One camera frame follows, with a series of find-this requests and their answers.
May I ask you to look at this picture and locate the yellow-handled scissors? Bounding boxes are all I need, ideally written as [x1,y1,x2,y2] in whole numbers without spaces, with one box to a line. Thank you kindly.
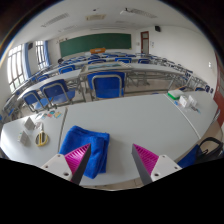
[34,123,50,148]

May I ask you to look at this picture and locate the ceiling air vent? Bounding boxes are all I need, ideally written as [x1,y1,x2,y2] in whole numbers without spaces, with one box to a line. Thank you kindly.
[85,13,107,22]

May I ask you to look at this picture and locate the group of blue classroom chairs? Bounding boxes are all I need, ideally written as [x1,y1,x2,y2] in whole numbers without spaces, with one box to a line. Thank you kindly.
[0,51,214,116]

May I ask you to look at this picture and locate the blue metal-framed chair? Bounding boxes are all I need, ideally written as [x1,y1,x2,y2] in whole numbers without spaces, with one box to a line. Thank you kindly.
[22,89,46,113]
[87,71,126,100]
[39,78,76,108]

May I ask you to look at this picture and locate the blue chair under handbag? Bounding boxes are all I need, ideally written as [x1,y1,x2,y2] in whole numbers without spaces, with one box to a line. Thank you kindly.
[176,143,204,169]

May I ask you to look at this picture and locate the blue window curtain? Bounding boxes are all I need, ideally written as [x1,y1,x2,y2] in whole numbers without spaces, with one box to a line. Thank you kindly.
[43,40,51,67]
[22,43,33,79]

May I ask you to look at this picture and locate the white packet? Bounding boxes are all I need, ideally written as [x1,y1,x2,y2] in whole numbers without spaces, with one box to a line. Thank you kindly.
[187,94,198,107]
[178,95,191,108]

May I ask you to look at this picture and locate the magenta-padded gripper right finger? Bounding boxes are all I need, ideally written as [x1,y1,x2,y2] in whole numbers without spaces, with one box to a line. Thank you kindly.
[130,143,183,187]

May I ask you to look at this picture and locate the large classroom window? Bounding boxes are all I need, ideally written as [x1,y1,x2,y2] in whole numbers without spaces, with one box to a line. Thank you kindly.
[7,44,26,93]

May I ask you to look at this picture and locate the blue towel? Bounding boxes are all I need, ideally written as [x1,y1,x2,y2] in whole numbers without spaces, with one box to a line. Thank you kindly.
[58,125,111,180]

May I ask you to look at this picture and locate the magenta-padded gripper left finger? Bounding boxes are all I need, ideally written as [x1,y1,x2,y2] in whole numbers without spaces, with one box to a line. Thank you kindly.
[40,143,92,185]

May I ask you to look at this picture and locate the green and white box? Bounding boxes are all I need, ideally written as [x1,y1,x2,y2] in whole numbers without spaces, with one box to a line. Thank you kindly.
[166,89,185,100]

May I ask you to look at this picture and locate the narrow classroom window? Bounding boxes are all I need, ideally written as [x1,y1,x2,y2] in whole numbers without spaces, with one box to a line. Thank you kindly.
[35,40,46,70]

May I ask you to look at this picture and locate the rows of grey desks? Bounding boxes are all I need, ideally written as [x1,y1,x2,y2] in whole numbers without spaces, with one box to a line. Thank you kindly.
[0,51,214,111]

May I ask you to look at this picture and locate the orange wooden lectern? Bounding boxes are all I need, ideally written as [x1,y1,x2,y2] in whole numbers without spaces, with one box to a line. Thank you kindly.
[89,47,107,55]

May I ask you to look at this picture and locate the group of ceiling lights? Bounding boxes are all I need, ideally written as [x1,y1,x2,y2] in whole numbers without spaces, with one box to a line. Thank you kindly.
[41,7,158,29]

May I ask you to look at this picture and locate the white ceiling projector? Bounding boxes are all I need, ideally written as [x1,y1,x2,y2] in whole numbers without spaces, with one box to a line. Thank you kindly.
[119,8,134,16]

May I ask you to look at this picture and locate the green chalkboard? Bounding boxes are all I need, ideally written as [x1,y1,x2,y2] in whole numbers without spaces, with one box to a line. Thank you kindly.
[59,32,132,58]

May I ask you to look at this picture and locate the brown door with narrow window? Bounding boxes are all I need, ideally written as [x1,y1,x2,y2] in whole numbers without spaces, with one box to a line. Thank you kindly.
[140,30,150,55]

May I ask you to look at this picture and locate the teal-topped grey desk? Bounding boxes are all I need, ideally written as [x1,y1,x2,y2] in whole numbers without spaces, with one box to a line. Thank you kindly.
[80,62,133,73]

